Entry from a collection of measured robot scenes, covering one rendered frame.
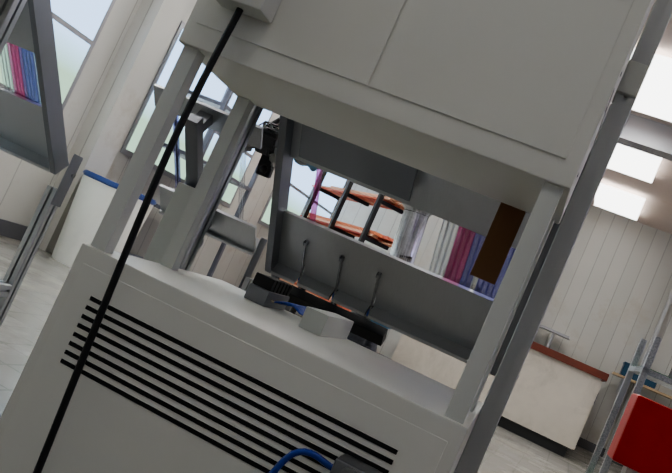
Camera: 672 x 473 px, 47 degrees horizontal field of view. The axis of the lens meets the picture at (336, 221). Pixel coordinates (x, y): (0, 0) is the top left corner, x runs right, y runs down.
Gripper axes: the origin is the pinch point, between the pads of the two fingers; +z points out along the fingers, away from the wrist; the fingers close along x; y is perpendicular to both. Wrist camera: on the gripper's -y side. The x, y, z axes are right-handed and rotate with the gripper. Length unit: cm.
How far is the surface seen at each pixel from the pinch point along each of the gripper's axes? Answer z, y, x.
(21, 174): -229, -214, -285
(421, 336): 12, -22, 64
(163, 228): 21.1, -18.5, -12.0
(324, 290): 10.5, -22.7, 34.5
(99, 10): -305, -99, -283
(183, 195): 15.1, -9.8, -10.7
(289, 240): 9.6, -12.8, 20.8
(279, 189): 16.9, 5.2, 17.5
